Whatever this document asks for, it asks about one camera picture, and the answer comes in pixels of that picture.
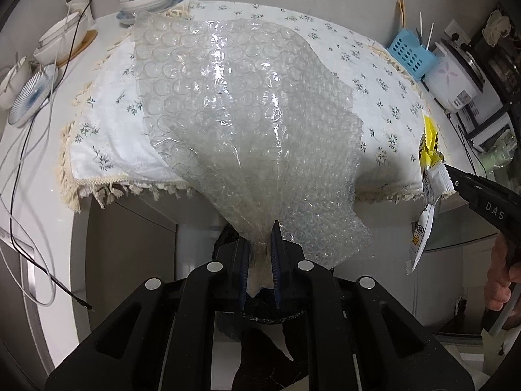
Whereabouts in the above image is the white microwave oven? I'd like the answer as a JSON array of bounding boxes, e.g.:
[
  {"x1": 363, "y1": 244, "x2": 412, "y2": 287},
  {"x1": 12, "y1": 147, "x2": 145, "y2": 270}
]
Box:
[{"x1": 456, "y1": 90, "x2": 514, "y2": 148}]

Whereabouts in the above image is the round wooden board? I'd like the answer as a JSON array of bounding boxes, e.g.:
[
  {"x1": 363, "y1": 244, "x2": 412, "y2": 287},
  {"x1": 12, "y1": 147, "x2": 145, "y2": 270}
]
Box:
[{"x1": 55, "y1": 29, "x2": 99, "y2": 68}]

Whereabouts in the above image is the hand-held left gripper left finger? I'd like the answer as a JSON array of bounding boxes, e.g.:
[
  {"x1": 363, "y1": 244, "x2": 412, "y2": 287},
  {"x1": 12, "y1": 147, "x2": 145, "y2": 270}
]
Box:
[{"x1": 45, "y1": 234, "x2": 251, "y2": 391}]

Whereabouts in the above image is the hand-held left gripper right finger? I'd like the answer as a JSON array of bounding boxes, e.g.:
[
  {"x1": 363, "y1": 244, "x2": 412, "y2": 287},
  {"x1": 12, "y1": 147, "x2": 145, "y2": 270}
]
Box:
[{"x1": 270, "y1": 220, "x2": 475, "y2": 391}]

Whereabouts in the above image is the blue rimmed white plate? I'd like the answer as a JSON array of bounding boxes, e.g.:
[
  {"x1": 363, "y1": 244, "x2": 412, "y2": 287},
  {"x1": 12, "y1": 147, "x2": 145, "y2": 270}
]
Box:
[{"x1": 116, "y1": 0, "x2": 186, "y2": 25}]

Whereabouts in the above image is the white flowered rice cooker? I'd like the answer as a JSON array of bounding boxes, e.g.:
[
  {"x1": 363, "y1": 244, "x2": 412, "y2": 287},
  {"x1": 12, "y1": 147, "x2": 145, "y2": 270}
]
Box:
[{"x1": 423, "y1": 40, "x2": 487, "y2": 113}]

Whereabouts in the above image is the blue striped plate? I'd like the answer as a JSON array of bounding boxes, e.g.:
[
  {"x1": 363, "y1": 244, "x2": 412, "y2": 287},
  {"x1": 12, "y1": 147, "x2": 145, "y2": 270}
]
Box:
[{"x1": 8, "y1": 64, "x2": 58, "y2": 126}]

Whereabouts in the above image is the white floral tablecloth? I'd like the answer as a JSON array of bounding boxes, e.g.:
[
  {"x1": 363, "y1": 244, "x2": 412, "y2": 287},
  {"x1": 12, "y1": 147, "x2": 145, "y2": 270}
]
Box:
[{"x1": 60, "y1": 0, "x2": 433, "y2": 213}]

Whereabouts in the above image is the cream net bag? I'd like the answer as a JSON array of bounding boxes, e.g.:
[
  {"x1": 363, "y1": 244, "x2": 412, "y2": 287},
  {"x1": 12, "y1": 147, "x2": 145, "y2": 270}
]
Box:
[{"x1": 482, "y1": 8, "x2": 510, "y2": 48}]

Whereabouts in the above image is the white wall socket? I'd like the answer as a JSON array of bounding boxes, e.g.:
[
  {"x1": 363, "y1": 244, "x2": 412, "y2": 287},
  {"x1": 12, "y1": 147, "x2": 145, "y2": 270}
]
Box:
[{"x1": 445, "y1": 20, "x2": 469, "y2": 42}]

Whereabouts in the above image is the person's right hand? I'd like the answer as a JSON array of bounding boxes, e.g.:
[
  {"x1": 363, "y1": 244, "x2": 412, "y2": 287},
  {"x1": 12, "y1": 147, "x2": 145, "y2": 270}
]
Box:
[{"x1": 484, "y1": 234, "x2": 521, "y2": 314}]

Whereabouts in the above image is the white cable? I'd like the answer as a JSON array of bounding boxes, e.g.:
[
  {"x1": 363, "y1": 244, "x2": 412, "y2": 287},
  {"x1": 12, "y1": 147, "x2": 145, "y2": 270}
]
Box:
[{"x1": 0, "y1": 0, "x2": 88, "y2": 306}]

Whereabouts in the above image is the small-bubble clear wrap sheet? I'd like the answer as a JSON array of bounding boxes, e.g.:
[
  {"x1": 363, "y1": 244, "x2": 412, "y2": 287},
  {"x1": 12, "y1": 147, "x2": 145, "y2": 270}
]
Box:
[{"x1": 171, "y1": 20, "x2": 374, "y2": 270}]

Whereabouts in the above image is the white cup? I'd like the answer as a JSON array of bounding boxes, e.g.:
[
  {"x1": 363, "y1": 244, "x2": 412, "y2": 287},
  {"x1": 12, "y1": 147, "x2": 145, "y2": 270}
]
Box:
[{"x1": 0, "y1": 55, "x2": 34, "y2": 109}]

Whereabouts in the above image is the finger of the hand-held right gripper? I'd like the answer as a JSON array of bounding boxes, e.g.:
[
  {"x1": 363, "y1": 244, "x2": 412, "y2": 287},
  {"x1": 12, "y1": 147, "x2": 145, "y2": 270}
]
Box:
[{"x1": 444, "y1": 163, "x2": 490, "y2": 209}]

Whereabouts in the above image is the yellow snack packet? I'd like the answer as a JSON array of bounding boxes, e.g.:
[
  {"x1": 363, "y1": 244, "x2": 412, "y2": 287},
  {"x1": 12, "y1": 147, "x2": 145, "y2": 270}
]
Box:
[{"x1": 407, "y1": 115, "x2": 457, "y2": 274}]

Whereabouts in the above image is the large-bubble clear wrap sheet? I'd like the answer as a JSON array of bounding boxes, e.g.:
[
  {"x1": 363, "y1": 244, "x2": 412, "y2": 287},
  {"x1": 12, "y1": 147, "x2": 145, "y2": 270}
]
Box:
[{"x1": 132, "y1": 11, "x2": 357, "y2": 253}]

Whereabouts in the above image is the black trash bin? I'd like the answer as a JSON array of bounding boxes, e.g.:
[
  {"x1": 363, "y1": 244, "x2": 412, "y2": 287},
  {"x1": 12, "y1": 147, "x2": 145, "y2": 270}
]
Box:
[{"x1": 212, "y1": 228, "x2": 338, "y2": 325}]

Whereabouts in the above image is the blue plastic utensil basket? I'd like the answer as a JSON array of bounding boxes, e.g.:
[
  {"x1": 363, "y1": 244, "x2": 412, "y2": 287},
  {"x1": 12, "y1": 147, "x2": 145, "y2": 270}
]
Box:
[{"x1": 387, "y1": 28, "x2": 441, "y2": 82}]

